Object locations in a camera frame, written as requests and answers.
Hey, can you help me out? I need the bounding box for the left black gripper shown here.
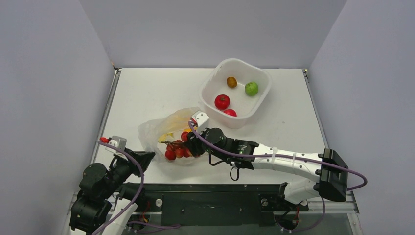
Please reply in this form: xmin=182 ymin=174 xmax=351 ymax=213
xmin=102 ymin=145 xmax=156 ymax=198

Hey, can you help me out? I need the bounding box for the red fake apple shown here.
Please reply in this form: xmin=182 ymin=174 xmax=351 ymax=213
xmin=223 ymin=109 xmax=237 ymax=117

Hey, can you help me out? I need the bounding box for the red fake grape bunch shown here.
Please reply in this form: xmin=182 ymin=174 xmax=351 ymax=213
xmin=162 ymin=132 xmax=193 ymax=161

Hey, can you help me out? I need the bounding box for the clear plastic bag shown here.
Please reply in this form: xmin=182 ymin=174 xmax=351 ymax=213
xmin=138 ymin=107 xmax=200 ymax=165

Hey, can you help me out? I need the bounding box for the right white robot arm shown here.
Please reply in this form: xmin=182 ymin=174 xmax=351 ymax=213
xmin=184 ymin=128 xmax=348 ymax=209

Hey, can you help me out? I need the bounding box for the red fake tomato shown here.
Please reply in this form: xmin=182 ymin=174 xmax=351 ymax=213
xmin=214 ymin=94 xmax=231 ymax=110

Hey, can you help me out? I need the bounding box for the yellow fake banana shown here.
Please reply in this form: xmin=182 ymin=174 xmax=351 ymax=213
xmin=158 ymin=119 xmax=191 ymax=143

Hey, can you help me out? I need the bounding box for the brown fake kiwi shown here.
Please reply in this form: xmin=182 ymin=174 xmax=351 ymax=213
xmin=226 ymin=77 xmax=238 ymax=89

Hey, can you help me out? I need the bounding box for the green fake apple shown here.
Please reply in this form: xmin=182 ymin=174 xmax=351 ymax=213
xmin=244 ymin=82 xmax=259 ymax=96

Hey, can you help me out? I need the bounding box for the white plastic basket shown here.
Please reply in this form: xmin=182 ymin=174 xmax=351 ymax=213
xmin=199 ymin=58 xmax=272 ymax=129

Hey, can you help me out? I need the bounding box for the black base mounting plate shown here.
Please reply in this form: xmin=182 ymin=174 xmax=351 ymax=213
xmin=135 ymin=184 xmax=308 ymax=226

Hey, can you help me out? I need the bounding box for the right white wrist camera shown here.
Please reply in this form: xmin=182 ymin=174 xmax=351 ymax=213
xmin=190 ymin=111 xmax=209 ymax=134

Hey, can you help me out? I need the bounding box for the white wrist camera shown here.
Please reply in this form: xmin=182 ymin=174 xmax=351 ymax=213
xmin=99 ymin=136 xmax=128 ymax=160
xmin=190 ymin=111 xmax=209 ymax=134

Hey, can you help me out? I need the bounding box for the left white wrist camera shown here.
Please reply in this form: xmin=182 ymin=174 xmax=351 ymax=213
xmin=99 ymin=136 xmax=128 ymax=160

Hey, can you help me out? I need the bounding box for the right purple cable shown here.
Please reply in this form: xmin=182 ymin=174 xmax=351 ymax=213
xmin=188 ymin=120 xmax=368 ymax=192

